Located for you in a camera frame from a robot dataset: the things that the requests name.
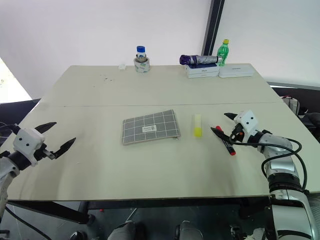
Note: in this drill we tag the black table frame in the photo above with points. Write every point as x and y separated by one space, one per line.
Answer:
150 203

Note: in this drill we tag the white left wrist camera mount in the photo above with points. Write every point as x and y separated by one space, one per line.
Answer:
26 141

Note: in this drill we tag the yellow highlighter pen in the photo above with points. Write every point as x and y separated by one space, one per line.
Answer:
197 126

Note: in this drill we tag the long white box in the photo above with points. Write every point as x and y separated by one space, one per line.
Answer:
236 71

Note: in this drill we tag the black caster wheel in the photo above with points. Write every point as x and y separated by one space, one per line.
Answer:
77 236

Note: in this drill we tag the white bag with red trim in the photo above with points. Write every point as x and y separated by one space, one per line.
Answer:
292 105

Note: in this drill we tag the grey checked pouch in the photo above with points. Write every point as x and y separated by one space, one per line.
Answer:
150 127

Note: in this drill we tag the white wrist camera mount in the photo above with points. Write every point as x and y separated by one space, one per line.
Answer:
26 141
246 120

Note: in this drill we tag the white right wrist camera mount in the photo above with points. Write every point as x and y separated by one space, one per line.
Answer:
246 120

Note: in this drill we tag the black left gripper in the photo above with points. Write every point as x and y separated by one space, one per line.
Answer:
41 152

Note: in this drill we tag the white box with blue lid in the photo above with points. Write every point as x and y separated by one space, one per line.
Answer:
201 67

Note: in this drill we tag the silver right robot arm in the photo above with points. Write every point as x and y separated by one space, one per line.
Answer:
280 166

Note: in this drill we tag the black marker with red ends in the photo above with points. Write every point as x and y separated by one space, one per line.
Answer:
231 150

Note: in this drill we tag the folded purple grey umbrella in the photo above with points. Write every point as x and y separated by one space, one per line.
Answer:
200 59

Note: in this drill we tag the green bottle with yellow cap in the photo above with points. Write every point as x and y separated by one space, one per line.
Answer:
223 53

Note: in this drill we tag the crumpled white paper scrap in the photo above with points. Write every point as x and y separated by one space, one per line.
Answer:
122 66

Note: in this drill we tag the dark vertical wall post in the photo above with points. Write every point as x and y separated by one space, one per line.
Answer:
212 27

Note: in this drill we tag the thin white box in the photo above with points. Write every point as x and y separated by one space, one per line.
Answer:
203 75

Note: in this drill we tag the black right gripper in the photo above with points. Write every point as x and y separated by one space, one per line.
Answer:
237 135

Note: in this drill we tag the small bottle with blue cap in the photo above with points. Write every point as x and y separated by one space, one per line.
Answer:
140 52

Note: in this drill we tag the white tape roll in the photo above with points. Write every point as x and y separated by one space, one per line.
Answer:
142 67

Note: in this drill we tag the black side desk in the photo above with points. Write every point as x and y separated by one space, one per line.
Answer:
310 97

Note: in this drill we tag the dark rounded shape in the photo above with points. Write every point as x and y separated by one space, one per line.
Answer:
125 231
188 231

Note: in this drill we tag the dark furniture panel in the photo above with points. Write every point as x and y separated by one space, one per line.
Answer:
15 108

